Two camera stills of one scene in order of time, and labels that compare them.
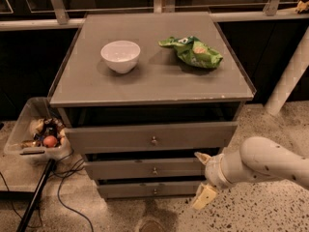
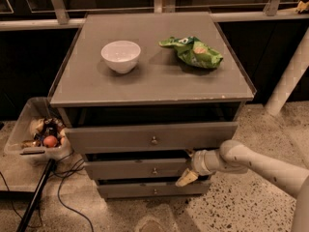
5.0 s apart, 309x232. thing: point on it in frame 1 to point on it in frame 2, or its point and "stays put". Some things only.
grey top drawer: [151, 137] stays put
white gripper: [212, 171] to [197, 162]
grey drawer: [144, 168] stays put
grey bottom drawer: [165, 188] stays put
